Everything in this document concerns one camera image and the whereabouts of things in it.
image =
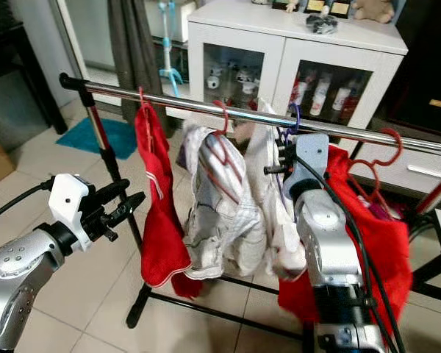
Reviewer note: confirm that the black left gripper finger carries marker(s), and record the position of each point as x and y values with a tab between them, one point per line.
114	191
127	208

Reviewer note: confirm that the blue plastic hanger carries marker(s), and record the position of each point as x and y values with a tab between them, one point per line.
295	118

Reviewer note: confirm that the cream white garment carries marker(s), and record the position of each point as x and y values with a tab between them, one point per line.
272	220

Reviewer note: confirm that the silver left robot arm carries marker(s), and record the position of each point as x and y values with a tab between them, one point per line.
15	287

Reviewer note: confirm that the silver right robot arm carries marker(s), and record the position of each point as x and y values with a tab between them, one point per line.
323	243

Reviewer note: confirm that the narrow red garment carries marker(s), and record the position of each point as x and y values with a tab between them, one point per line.
162	243

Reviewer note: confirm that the teal floor mat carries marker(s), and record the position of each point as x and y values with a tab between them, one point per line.
95	136

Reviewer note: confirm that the white striped garment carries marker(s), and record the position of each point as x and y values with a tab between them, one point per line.
220	220

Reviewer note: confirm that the metal clothes rack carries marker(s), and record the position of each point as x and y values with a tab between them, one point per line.
176	102

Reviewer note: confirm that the white glass-door cabinet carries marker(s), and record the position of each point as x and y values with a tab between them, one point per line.
250	29

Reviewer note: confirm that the dark glass bowl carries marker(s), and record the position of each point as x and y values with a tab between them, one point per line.
322	23

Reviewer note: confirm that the large red garment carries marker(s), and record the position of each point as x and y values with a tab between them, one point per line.
386	250

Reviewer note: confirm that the low white drawer unit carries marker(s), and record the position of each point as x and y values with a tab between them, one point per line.
426	169

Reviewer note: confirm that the dark grey curtain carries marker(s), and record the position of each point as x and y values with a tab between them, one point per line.
132	44

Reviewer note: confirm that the black side cabinet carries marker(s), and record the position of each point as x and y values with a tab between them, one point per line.
15	73

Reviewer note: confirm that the blue and white mop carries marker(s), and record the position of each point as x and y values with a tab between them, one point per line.
165	44

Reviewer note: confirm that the brown plush toy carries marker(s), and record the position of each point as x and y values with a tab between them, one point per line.
373	9

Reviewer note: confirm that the dark wooden cabinet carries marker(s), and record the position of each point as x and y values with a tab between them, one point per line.
426	59

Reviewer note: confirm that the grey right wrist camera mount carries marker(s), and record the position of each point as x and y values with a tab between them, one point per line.
312	158

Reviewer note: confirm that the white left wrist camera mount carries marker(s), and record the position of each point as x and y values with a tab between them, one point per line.
66	202

